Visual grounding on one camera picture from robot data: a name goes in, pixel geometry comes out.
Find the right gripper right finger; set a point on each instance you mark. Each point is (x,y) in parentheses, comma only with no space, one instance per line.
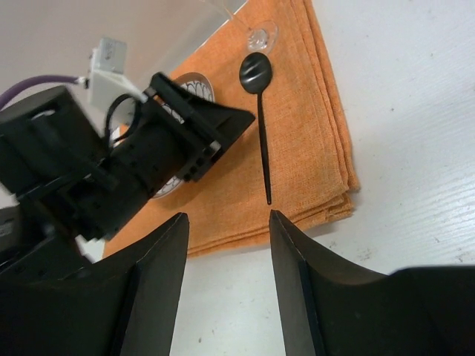
(331,306)

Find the clear wine glass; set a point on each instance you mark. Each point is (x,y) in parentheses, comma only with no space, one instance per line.
(261,38)

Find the black slotted spoon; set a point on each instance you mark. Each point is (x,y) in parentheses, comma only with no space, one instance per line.
(255,75)

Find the patterned ceramic plate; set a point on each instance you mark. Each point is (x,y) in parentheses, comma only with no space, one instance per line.
(195,84)

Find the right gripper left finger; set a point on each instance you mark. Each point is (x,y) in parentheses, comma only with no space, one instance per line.
(54,301)

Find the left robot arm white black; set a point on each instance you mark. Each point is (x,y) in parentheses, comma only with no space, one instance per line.
(70,181)

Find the orange cloth placemat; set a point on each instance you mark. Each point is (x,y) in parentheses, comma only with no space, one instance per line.
(309,144)

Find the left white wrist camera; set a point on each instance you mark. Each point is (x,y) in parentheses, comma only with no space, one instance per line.
(107,78)

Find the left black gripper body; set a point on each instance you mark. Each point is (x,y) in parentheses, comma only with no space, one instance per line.
(83,184)

